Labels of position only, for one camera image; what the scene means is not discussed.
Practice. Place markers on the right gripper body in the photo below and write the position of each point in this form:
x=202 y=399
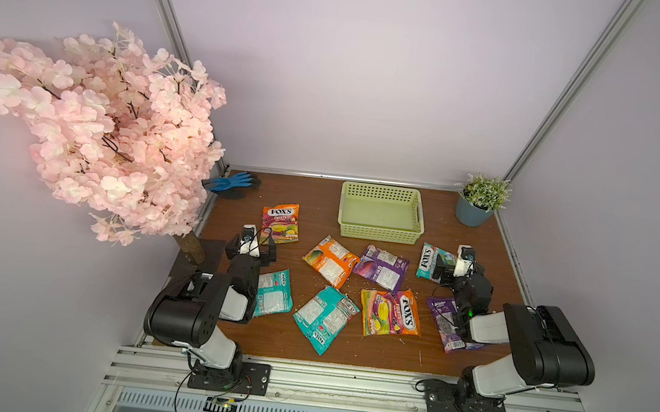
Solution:
x=452 y=273

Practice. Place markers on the red Fox's candy bag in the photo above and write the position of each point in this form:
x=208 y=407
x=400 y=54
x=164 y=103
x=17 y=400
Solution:
x=281 y=223

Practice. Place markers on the purple candy bag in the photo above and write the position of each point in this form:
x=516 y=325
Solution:
x=380 y=267
x=444 y=312

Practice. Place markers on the orange candy bag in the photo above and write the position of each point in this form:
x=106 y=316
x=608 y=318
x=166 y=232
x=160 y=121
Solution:
x=332 y=261

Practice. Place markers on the yellow pink Fox's candy bag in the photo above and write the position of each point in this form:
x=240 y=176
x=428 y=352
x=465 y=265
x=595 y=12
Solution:
x=387 y=313

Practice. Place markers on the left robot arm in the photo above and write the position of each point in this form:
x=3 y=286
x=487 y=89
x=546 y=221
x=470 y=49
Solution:
x=186 y=312

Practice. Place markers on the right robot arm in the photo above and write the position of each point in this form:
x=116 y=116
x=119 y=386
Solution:
x=545 y=351

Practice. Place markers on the green plastic basket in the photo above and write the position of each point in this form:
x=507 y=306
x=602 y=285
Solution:
x=381 y=213

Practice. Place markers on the teal Fox's candy bag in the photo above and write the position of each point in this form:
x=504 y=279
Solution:
x=430 y=261

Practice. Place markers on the blue black work glove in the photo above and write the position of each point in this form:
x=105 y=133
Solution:
x=232 y=187

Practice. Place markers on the small potted green plant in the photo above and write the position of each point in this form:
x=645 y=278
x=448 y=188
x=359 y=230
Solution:
x=480 y=197

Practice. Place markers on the pink artificial blossom tree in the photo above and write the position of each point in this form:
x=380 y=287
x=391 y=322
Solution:
x=119 y=130

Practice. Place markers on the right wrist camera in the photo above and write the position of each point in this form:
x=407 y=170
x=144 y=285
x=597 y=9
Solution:
x=466 y=261

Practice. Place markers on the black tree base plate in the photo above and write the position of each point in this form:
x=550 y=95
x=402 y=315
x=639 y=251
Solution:
x=197 y=255

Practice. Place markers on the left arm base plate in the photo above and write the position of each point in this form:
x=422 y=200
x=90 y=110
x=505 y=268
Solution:
x=244 y=378

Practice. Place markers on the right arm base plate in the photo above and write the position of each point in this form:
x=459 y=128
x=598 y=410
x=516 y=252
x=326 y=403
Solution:
x=441 y=396

